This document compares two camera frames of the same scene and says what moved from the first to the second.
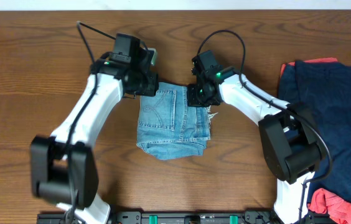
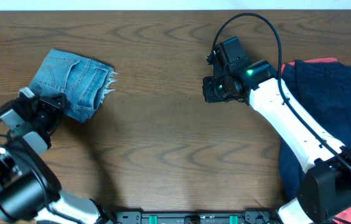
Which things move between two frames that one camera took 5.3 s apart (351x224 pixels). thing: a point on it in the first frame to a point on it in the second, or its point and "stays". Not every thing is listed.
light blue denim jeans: [168, 127] to [84, 82]
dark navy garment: [338, 98] stays
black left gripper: [150, 90] to [48, 104]
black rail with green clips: [173, 217] stays
